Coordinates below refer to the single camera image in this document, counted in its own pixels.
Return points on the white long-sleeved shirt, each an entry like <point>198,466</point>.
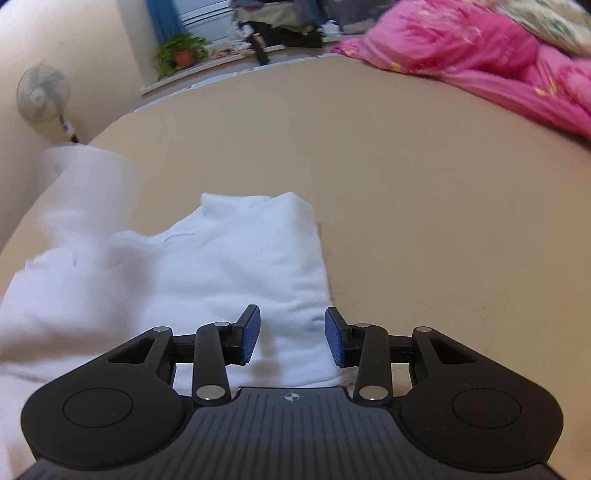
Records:
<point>194,277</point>

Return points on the pink quilt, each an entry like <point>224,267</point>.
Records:
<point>461,50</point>

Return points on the white standing fan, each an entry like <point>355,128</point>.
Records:
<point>42,94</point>

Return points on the black garment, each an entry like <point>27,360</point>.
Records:
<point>261,46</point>

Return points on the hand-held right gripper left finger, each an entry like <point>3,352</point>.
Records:
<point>249,334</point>

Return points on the white window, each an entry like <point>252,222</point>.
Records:
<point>203,18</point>

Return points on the pile of clothes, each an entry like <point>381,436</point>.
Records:
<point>277,14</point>

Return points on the white floral quilt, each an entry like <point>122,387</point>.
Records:
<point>545,18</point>

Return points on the blue curtain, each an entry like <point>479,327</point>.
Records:
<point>161,18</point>

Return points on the potted green plant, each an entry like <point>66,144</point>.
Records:
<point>182,53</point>

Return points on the tissue pack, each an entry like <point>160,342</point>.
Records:
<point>330,27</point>

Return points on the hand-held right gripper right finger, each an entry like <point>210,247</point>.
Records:
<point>334,337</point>

